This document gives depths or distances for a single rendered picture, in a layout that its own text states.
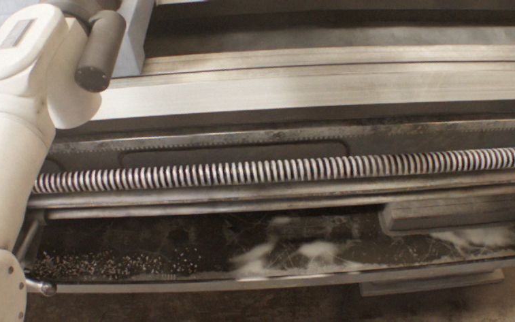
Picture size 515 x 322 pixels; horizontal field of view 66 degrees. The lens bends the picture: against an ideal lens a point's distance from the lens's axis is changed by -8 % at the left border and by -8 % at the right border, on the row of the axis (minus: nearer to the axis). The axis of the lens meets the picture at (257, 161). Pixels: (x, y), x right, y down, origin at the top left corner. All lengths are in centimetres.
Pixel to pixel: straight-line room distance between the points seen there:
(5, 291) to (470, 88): 76
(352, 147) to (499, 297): 91
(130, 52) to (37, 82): 43
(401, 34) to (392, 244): 52
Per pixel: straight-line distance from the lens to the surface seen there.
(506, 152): 91
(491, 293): 160
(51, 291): 96
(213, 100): 75
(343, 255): 106
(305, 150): 86
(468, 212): 113
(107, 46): 44
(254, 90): 75
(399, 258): 108
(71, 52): 44
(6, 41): 43
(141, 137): 81
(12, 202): 35
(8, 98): 39
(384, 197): 90
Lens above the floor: 134
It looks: 52 degrees down
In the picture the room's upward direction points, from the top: 4 degrees counter-clockwise
